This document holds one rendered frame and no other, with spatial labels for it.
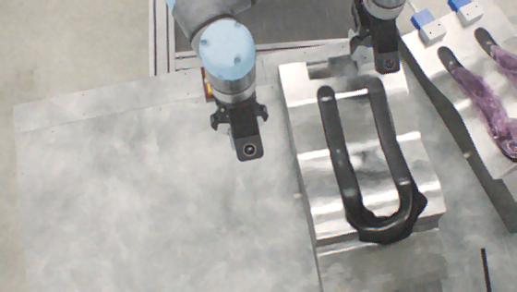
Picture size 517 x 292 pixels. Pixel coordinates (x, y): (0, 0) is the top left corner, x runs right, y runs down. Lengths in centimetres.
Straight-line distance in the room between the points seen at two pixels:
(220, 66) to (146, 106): 55
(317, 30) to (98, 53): 86
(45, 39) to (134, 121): 117
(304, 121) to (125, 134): 40
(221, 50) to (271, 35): 123
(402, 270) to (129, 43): 149
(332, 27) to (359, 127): 88
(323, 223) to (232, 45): 44
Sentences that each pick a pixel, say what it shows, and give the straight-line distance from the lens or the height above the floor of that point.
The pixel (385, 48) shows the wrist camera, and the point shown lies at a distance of 109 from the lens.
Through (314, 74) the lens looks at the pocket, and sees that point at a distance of 125.
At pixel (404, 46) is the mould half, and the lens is 134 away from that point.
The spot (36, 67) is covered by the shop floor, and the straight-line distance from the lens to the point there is 239.
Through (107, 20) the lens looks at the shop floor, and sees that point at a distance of 238.
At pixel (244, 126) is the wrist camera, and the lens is 96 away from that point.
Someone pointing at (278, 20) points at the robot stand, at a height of 21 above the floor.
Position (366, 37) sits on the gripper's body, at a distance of 112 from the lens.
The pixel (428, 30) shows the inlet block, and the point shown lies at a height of 88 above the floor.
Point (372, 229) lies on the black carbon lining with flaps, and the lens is 118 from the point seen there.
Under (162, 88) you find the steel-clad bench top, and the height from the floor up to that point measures 80.
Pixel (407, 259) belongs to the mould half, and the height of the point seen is 86.
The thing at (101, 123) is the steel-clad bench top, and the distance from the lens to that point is 134.
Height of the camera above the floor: 202
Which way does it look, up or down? 75 degrees down
